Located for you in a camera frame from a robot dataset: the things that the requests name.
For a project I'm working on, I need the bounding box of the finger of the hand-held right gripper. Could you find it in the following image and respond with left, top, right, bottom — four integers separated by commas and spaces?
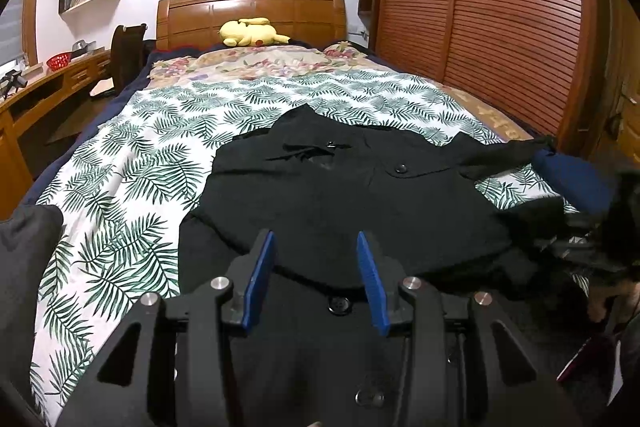
530, 212, 601, 268

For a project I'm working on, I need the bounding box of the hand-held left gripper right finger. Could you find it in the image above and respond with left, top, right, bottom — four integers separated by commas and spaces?
356, 231, 583, 427

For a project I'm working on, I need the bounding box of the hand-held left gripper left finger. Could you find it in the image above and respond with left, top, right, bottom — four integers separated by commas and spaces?
57, 229, 277, 427

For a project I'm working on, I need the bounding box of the black coat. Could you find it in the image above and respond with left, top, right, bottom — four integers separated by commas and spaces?
177, 103, 601, 427

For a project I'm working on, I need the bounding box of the wooden door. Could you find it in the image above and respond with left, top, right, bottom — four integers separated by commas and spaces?
590, 0, 640, 168

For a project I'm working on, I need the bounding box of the red white item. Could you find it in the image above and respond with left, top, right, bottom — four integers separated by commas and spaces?
556, 337, 626, 408

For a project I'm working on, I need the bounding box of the leaf print bed sheet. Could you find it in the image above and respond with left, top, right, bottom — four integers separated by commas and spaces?
30, 69, 591, 423

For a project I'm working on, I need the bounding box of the floral pillow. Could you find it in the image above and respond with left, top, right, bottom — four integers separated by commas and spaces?
147, 43, 381, 82

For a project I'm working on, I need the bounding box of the dark grey cloth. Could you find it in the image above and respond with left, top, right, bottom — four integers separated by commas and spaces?
0, 204, 65, 408

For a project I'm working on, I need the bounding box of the cardboard piece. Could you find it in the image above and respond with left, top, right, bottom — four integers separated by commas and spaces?
89, 79, 118, 98

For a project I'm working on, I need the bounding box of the yellow plush toy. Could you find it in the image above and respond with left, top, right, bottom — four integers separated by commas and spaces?
218, 17, 292, 48

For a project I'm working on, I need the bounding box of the wooden slatted wardrobe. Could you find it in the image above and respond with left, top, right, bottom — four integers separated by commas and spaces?
357, 0, 601, 155

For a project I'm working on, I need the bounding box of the dark chair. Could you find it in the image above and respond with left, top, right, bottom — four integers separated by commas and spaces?
111, 23, 148, 92

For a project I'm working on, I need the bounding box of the wooden headboard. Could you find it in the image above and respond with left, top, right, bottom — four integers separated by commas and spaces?
156, 0, 347, 52

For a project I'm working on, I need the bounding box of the wooden desk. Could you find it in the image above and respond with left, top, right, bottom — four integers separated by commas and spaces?
0, 49, 116, 220

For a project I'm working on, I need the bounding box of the black desk device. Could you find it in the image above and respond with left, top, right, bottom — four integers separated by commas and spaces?
0, 69, 23, 98

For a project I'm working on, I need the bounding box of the window with blinds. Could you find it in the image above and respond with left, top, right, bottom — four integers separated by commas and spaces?
0, 0, 38, 68

